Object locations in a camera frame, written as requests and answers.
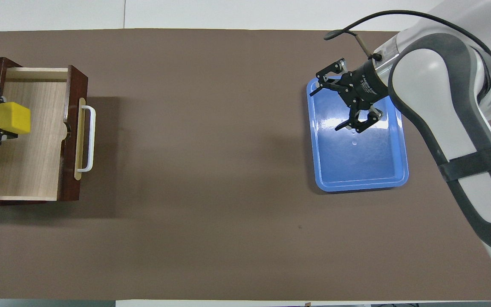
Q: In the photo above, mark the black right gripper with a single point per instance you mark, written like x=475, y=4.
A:
x=365, y=85

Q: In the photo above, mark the yellow block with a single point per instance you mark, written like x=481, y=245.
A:
x=11, y=118

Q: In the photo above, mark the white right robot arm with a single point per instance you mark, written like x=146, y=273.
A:
x=441, y=106

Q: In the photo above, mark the blue plastic tray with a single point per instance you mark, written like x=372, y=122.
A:
x=356, y=162

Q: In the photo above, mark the brown table mat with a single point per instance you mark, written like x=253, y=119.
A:
x=207, y=170

